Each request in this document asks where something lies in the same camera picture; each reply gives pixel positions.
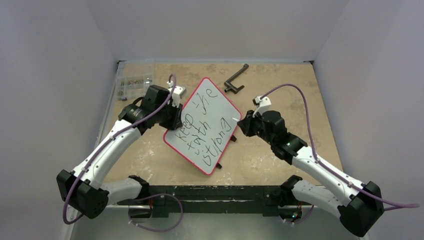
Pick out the red framed whiteboard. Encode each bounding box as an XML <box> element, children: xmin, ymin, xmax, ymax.
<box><xmin>163</xmin><ymin>77</ymin><xmax>242</xmax><ymax>175</ymax></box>

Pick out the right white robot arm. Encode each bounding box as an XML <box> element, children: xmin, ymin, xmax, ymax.
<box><xmin>237</xmin><ymin>110</ymin><xmax>384</xmax><ymax>238</ymax></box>

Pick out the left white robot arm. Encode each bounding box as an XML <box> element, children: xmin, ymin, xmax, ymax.
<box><xmin>56</xmin><ymin>85</ymin><xmax>187</xmax><ymax>225</ymax></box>

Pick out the clear plastic screw box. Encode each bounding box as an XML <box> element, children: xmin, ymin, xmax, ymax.
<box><xmin>115</xmin><ymin>74</ymin><xmax>154</xmax><ymax>101</ymax></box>

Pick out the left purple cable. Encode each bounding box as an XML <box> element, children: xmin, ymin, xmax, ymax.
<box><xmin>62</xmin><ymin>73</ymin><xmax>178</xmax><ymax>225</ymax></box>

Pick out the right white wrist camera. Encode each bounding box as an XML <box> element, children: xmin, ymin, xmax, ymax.
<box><xmin>252</xmin><ymin>95</ymin><xmax>272</xmax><ymax>118</ymax></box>

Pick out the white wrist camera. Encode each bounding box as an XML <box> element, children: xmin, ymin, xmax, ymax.
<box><xmin>252</xmin><ymin>95</ymin><xmax>272</xmax><ymax>118</ymax></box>
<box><xmin>167</xmin><ymin>81</ymin><xmax>187</xmax><ymax>108</ymax></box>

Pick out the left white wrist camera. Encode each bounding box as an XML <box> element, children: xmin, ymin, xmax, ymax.
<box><xmin>167</xmin><ymin>81</ymin><xmax>187</xmax><ymax>108</ymax></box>

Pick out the black crank handle tool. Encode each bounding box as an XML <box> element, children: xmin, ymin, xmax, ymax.
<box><xmin>223</xmin><ymin>63</ymin><xmax>250</xmax><ymax>95</ymax></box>

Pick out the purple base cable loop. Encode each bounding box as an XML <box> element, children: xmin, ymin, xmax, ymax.
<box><xmin>128</xmin><ymin>193</ymin><xmax>184</xmax><ymax>232</ymax></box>

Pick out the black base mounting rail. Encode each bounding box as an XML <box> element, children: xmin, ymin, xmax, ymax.
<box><xmin>118</xmin><ymin>185</ymin><xmax>301</xmax><ymax>218</ymax></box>

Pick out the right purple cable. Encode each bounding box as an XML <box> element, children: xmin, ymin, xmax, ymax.
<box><xmin>261</xmin><ymin>83</ymin><xmax>421</xmax><ymax>212</ymax></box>

